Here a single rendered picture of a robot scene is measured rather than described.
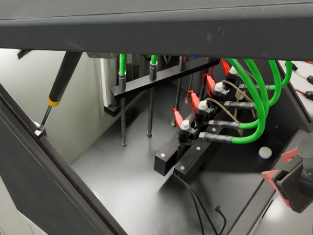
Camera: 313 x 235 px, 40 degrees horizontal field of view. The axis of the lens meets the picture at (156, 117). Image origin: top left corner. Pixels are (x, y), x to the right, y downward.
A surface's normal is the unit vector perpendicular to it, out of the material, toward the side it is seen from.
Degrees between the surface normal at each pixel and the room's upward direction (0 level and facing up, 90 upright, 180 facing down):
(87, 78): 90
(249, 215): 0
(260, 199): 0
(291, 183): 45
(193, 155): 0
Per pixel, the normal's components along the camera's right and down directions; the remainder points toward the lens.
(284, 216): 0.05, -0.60
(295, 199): 0.36, 0.08
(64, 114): 0.80, 0.50
